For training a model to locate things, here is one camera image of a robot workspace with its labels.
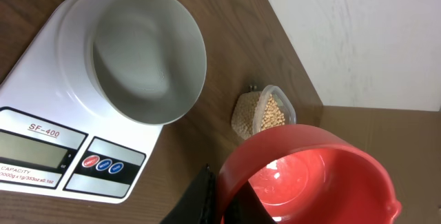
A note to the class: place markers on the red measuring scoop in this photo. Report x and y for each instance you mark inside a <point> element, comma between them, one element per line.
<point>304,174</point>

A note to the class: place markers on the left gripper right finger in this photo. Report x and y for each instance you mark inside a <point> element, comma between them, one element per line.
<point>246,208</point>

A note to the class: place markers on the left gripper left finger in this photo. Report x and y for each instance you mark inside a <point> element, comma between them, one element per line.
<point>198,202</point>

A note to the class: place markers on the soybeans in container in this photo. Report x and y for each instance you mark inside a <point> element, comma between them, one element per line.
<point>255,112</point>

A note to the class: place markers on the white digital kitchen scale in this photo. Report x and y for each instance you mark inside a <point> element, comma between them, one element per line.
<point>59,135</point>

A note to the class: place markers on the clear plastic container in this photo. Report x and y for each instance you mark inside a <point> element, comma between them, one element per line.
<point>283,101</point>

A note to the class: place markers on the grey bowl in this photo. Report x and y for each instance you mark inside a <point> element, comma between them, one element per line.
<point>149,58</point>

